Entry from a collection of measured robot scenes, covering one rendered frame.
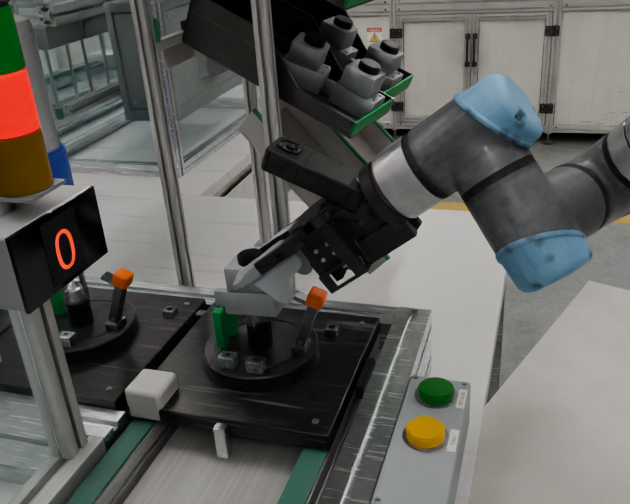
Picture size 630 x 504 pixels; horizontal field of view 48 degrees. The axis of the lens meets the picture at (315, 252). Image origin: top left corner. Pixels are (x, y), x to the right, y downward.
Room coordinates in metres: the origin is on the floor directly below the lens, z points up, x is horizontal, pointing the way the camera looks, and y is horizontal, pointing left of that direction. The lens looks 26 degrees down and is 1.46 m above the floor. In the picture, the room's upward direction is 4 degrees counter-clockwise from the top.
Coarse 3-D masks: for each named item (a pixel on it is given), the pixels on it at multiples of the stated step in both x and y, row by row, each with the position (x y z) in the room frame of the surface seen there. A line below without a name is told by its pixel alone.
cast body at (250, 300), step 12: (240, 252) 0.73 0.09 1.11; (252, 252) 0.73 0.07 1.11; (228, 264) 0.72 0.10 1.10; (240, 264) 0.72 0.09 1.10; (228, 276) 0.71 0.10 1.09; (216, 288) 0.74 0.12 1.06; (228, 288) 0.71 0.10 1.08; (252, 288) 0.70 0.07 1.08; (216, 300) 0.74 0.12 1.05; (228, 300) 0.71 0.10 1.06; (240, 300) 0.71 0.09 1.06; (252, 300) 0.70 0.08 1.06; (264, 300) 0.70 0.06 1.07; (228, 312) 0.71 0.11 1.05; (240, 312) 0.71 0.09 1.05; (252, 312) 0.70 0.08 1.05; (264, 312) 0.70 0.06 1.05; (276, 312) 0.70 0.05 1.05
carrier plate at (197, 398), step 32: (320, 320) 0.80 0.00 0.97; (352, 320) 0.80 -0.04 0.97; (192, 352) 0.75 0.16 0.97; (320, 352) 0.73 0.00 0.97; (352, 352) 0.72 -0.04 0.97; (192, 384) 0.68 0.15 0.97; (320, 384) 0.66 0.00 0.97; (352, 384) 0.67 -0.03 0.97; (160, 416) 0.64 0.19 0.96; (192, 416) 0.63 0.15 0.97; (224, 416) 0.62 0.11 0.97; (256, 416) 0.62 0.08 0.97; (288, 416) 0.61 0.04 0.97; (320, 416) 0.61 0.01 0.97; (320, 448) 0.58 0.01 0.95
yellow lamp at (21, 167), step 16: (0, 144) 0.56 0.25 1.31; (16, 144) 0.57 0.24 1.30; (32, 144) 0.57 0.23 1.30; (0, 160) 0.56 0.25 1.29; (16, 160) 0.56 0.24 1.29; (32, 160) 0.57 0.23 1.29; (48, 160) 0.59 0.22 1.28; (0, 176) 0.56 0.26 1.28; (16, 176) 0.56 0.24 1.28; (32, 176) 0.57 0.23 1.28; (48, 176) 0.58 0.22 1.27; (0, 192) 0.57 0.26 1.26; (16, 192) 0.56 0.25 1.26; (32, 192) 0.57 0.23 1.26
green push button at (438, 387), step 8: (424, 384) 0.65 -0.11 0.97; (432, 384) 0.65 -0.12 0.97; (440, 384) 0.64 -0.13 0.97; (448, 384) 0.64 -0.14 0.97; (424, 392) 0.63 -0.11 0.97; (432, 392) 0.63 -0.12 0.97; (440, 392) 0.63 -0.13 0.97; (448, 392) 0.63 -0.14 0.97; (424, 400) 0.63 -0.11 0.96; (432, 400) 0.62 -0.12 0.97; (440, 400) 0.62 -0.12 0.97; (448, 400) 0.62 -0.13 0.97
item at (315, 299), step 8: (312, 288) 0.70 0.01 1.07; (320, 288) 0.71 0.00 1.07; (296, 296) 0.70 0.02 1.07; (304, 296) 0.71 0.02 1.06; (312, 296) 0.69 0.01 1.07; (320, 296) 0.69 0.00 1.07; (304, 304) 0.70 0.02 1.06; (312, 304) 0.69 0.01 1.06; (320, 304) 0.69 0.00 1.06; (312, 312) 0.70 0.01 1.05; (304, 320) 0.70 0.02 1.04; (312, 320) 0.70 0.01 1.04; (304, 328) 0.70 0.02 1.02; (304, 336) 0.70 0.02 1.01; (304, 344) 0.70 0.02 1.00
